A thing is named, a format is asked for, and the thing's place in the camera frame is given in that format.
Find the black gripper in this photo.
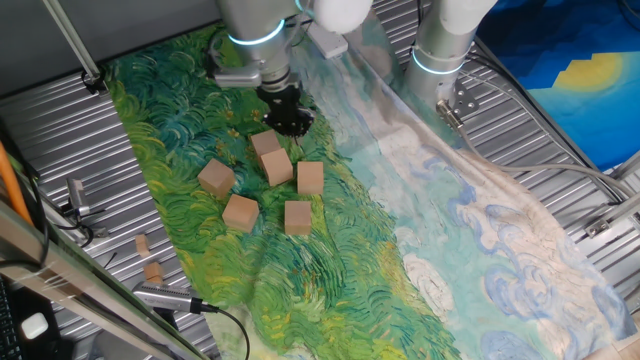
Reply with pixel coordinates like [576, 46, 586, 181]
[256, 83, 317, 140]

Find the wooden cube block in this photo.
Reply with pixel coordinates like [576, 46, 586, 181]
[259, 147, 295, 188]
[296, 160, 325, 196]
[284, 200, 313, 237]
[250, 129, 282, 166]
[197, 158, 237, 200]
[221, 194, 261, 235]

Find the white power strip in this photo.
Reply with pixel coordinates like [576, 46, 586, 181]
[307, 22, 350, 60]

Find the green blue painted cloth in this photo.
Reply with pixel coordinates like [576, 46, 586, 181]
[102, 14, 639, 360]

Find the metal base mounting plate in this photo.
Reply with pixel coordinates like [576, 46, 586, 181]
[444, 79, 481, 121]

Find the black pole clamp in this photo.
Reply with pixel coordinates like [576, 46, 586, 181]
[79, 67, 109, 96]

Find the aluminium pole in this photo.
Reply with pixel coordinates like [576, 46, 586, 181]
[42, 0, 104, 84]

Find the orange tube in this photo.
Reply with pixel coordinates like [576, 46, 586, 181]
[0, 142, 34, 226]

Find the blue yellow painted cloth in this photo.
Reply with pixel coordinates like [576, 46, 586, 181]
[474, 0, 640, 171]

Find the white charging case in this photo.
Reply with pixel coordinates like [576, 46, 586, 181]
[20, 312, 50, 341]

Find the black keyboard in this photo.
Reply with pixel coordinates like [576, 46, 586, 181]
[0, 277, 24, 360]

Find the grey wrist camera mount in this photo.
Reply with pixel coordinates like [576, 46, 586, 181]
[206, 44, 264, 90]

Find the black camera cable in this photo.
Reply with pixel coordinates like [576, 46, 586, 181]
[189, 298, 251, 360]

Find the silver depth camera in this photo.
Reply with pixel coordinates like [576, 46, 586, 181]
[132, 281, 201, 315]

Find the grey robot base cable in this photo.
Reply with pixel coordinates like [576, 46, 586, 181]
[435, 98, 636, 206]

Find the aluminium frame bar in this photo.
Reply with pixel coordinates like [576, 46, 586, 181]
[0, 199, 211, 360]

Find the small metal corner bracket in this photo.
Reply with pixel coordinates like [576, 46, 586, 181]
[584, 217, 612, 240]

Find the aluminium profile rail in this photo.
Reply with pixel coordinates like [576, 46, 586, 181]
[584, 192, 640, 236]

